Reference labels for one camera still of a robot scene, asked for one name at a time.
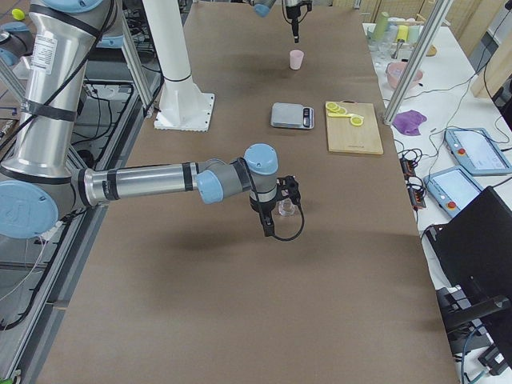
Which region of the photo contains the blue teach pendant far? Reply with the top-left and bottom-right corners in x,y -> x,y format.
445,128 -> 511,176

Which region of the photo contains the wooden cutting board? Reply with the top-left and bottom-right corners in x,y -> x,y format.
325,102 -> 383,155

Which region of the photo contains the clear glass sauce bottle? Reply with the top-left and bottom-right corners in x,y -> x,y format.
278,198 -> 298,217

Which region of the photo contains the black monitor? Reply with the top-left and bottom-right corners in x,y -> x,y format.
425,186 -> 511,339

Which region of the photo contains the blue teach pendant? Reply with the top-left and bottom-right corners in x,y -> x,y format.
445,128 -> 511,176
423,166 -> 483,218

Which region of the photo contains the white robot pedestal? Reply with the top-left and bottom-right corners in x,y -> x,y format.
143,0 -> 215,132

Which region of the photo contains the pink plastic cup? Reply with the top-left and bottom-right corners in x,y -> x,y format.
289,50 -> 305,70

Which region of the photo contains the aluminium frame post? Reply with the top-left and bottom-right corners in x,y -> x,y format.
383,0 -> 453,126

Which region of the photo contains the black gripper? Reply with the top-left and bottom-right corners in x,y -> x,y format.
249,187 -> 278,237
282,0 -> 313,43

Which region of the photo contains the blue teach pendant near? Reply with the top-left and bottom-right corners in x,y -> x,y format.
423,166 -> 483,218

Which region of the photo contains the grey kitchen scale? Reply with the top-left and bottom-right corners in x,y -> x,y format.
270,102 -> 314,130

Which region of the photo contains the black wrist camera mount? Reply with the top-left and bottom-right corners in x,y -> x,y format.
276,175 -> 301,206

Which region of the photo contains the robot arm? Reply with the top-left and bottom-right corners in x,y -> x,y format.
1,1 -> 284,239
246,0 -> 313,43

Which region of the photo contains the pink bowl with ice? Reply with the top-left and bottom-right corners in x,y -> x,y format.
386,62 -> 423,90

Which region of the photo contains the yellow cup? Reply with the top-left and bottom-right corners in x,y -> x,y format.
396,25 -> 409,42

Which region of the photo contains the purple cloth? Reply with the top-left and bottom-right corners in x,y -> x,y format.
392,110 -> 427,136

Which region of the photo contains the yellow plastic knife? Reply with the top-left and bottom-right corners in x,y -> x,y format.
327,112 -> 364,120

